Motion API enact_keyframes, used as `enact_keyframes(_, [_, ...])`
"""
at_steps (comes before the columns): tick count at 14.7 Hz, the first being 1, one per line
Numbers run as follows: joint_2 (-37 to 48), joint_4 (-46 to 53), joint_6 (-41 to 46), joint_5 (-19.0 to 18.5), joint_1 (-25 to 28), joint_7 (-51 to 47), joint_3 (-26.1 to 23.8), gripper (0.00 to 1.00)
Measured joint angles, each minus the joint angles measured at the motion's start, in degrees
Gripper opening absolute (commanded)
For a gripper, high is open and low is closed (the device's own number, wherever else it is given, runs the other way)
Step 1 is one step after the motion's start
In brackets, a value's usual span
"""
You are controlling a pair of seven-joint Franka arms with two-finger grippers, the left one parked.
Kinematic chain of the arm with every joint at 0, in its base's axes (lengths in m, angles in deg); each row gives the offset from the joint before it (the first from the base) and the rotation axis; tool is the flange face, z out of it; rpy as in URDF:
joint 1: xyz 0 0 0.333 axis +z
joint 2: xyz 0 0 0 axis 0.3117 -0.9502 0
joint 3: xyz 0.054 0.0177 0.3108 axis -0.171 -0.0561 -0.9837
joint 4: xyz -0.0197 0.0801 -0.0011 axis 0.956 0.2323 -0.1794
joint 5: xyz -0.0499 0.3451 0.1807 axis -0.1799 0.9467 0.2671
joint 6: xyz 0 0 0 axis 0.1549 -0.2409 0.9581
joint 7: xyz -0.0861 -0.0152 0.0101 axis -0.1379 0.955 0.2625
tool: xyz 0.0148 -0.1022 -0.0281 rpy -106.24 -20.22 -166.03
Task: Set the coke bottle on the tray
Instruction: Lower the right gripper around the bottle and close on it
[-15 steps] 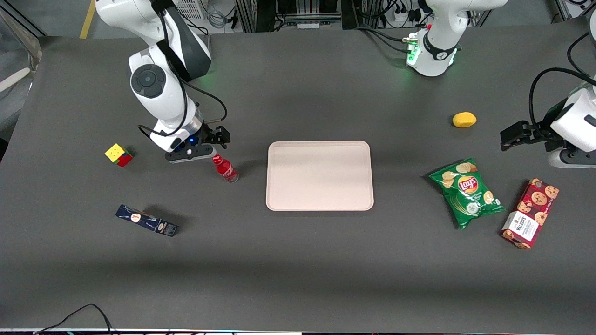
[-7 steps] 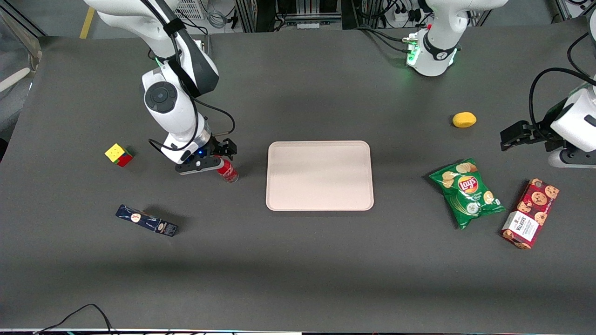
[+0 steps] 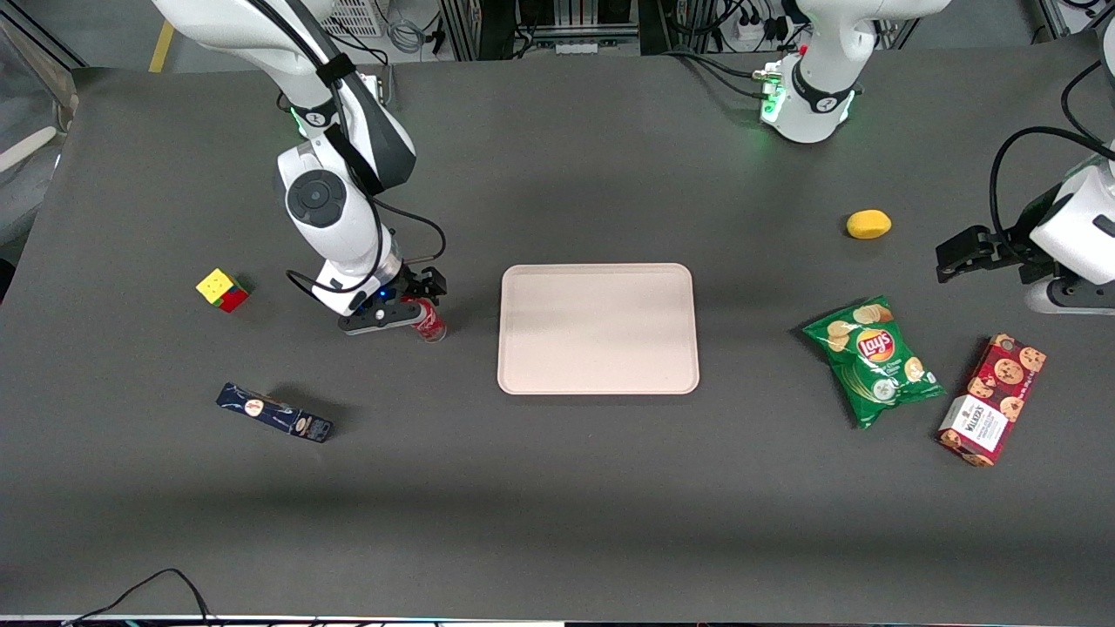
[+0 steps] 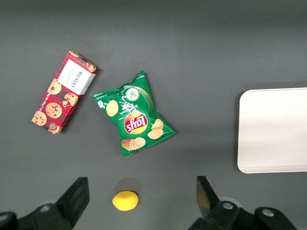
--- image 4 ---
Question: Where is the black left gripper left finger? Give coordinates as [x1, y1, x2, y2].
[0, 176, 90, 230]

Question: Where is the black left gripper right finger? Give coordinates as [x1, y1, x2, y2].
[188, 176, 298, 230]

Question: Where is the cream plastic tray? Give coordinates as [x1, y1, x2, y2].
[236, 87, 307, 174]

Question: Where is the yellow lemon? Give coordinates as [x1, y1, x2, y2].
[112, 190, 139, 212]

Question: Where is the red tartan cookie box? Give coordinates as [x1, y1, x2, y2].
[31, 50, 99, 135]

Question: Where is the green Lays chips bag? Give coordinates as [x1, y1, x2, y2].
[90, 69, 177, 157]

